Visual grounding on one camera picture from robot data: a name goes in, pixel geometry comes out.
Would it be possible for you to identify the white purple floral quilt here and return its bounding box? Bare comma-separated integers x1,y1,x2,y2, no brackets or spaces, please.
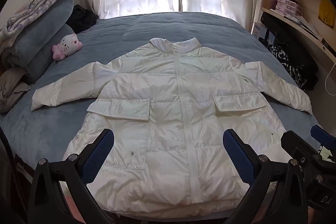
0,0,76,54

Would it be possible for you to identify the blue fleece bed cover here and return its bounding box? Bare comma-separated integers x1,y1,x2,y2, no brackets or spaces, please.
0,11,324,215

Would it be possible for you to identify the black crumpled clothing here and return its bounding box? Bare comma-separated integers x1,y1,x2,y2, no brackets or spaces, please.
66,4,99,33

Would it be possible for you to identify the grey crumpled cloth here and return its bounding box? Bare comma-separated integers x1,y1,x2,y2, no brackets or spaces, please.
0,67,31,113

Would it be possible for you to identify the white and blue cardboard box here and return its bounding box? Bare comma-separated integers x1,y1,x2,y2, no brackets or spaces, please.
252,21,269,43

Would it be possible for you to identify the white cable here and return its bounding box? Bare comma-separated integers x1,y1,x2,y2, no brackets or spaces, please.
325,63,336,96

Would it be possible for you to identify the yellow cloth bag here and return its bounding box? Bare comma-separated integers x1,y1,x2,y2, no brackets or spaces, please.
318,0,336,28

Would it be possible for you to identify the stack of purple white boxes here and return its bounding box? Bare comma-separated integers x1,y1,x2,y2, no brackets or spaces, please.
274,0,304,17

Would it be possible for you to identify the white and pink cat plush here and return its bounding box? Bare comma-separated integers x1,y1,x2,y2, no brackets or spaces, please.
52,33,83,61

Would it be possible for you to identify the blue fleece pillow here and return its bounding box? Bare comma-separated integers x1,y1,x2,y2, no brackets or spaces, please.
24,23,76,84
1,0,75,68

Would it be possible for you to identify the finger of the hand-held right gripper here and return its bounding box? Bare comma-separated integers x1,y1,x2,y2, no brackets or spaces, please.
280,131,324,165
310,125,336,148

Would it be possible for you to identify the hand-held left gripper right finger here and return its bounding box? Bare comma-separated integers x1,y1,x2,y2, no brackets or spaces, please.
223,128,307,224

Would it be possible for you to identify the black and white patterned cloth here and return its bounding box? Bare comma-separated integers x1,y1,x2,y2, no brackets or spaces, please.
268,44,306,88

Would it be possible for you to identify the black patterned garment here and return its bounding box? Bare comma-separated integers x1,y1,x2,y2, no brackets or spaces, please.
260,13,320,91

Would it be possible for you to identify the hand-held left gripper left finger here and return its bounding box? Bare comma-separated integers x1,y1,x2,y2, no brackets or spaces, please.
28,128,115,224

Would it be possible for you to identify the white puffer jacket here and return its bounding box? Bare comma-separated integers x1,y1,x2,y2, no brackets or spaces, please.
31,37,313,214

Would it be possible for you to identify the pile of papers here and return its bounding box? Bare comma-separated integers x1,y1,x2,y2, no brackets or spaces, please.
285,13,324,41

